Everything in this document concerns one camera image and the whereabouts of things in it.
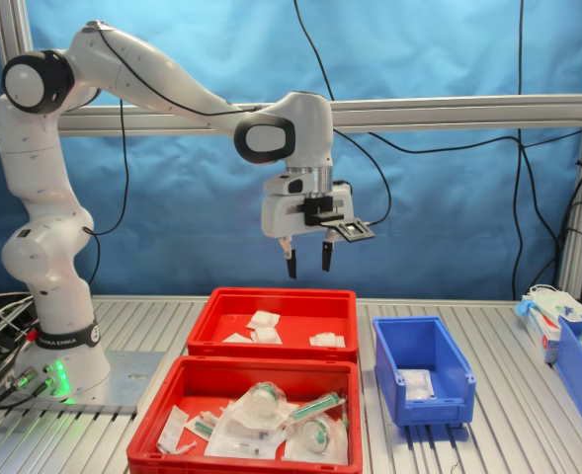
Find clear packet in blue bin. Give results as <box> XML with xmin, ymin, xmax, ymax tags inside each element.
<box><xmin>399</xmin><ymin>368</ymin><xmax>431</xmax><ymax>389</ymax></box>

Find blue backdrop curtain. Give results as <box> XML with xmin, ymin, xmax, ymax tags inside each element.
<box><xmin>0</xmin><ymin>0</ymin><xmax>582</xmax><ymax>300</ymax></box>

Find clear needle blister pack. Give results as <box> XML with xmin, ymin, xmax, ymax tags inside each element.
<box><xmin>204</xmin><ymin>404</ymin><xmax>288</xmax><ymax>459</ymax></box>

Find aluminium frame beam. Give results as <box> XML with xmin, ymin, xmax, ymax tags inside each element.
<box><xmin>47</xmin><ymin>92</ymin><xmax>582</xmax><ymax>138</ymax></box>

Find white printed paper packet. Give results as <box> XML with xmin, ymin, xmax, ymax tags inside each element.
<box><xmin>154</xmin><ymin>405</ymin><xmax>191</xmax><ymax>454</ymax></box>

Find packed round filter green band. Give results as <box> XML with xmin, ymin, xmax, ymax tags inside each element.
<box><xmin>281</xmin><ymin>413</ymin><xmax>350</xmax><ymax>466</ymax></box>
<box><xmin>238</xmin><ymin>382</ymin><xmax>288</xmax><ymax>424</ymax></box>

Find white cardboard supply box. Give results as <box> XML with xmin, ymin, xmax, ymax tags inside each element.
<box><xmin>521</xmin><ymin>294</ymin><xmax>568</xmax><ymax>365</ymax></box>

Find black camera cable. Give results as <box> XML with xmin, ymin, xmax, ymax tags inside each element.
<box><xmin>80</xmin><ymin>27</ymin><xmax>393</xmax><ymax>290</ymax></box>

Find blue face masks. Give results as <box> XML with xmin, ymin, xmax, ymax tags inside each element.
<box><xmin>514</xmin><ymin>283</ymin><xmax>579</xmax><ymax>322</ymax></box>

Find packed green syringe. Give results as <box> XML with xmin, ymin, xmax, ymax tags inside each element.
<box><xmin>185</xmin><ymin>412</ymin><xmax>223</xmax><ymax>439</ymax></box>
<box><xmin>290</xmin><ymin>389</ymin><xmax>347</xmax><ymax>424</ymax></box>

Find black hanging cable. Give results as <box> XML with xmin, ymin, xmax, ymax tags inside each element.
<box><xmin>292</xmin><ymin>0</ymin><xmax>336</xmax><ymax>104</ymax></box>
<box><xmin>342</xmin><ymin>128</ymin><xmax>582</xmax><ymax>155</ymax></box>
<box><xmin>512</xmin><ymin>0</ymin><xmax>527</xmax><ymax>300</ymax></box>

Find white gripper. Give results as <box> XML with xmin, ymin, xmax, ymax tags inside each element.
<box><xmin>261</xmin><ymin>173</ymin><xmax>356</xmax><ymax>280</ymax></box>

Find clear syringe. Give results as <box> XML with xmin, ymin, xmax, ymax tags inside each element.
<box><xmin>164</xmin><ymin>439</ymin><xmax>199</xmax><ymax>456</ymax></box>

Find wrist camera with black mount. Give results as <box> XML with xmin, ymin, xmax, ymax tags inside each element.
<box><xmin>302</xmin><ymin>195</ymin><xmax>376</xmax><ymax>245</ymax></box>

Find red plastic crate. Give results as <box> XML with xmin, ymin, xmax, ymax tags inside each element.
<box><xmin>186</xmin><ymin>287</ymin><xmax>360</xmax><ymax>364</ymax></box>
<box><xmin>125</xmin><ymin>355</ymin><xmax>364</xmax><ymax>474</ymax></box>

